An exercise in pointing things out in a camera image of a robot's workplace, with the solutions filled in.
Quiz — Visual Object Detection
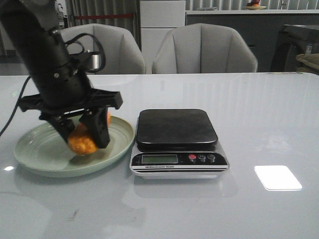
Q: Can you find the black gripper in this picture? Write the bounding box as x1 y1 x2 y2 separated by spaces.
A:
18 64 123 148

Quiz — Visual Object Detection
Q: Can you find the orange corn cob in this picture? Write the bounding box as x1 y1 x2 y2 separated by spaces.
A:
67 117 99 156

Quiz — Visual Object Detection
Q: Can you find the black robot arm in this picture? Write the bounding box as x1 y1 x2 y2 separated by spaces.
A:
0 0 123 148

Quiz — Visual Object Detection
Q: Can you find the light green plate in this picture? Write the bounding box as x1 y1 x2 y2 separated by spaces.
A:
14 116 135 178

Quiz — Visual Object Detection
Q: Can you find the grey left armchair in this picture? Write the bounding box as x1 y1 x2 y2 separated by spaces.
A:
61 23 146 75

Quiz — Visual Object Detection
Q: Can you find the grey armchair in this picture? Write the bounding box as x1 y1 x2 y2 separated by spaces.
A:
61 23 146 75
152 23 258 74

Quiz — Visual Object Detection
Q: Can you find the digital kitchen scale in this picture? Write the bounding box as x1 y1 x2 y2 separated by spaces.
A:
130 109 230 179

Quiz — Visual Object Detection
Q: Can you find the white cabinet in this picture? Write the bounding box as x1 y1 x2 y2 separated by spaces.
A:
140 0 185 74

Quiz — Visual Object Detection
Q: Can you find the grey right armchair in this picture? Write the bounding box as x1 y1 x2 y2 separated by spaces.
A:
152 23 258 74

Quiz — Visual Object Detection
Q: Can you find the dark grey counter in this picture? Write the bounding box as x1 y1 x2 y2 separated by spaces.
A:
185 9 319 72

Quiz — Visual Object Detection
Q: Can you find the fruit bowl on counter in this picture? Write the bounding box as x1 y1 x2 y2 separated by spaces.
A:
244 0 267 10

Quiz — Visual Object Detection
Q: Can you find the dark appliance at right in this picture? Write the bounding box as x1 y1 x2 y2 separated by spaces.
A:
271 24 319 72

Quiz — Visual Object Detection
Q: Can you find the beige cushion at right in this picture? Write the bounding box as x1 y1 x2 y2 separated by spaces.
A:
296 53 319 75

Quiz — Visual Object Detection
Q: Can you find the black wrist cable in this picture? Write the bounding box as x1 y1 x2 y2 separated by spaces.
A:
0 76 32 137

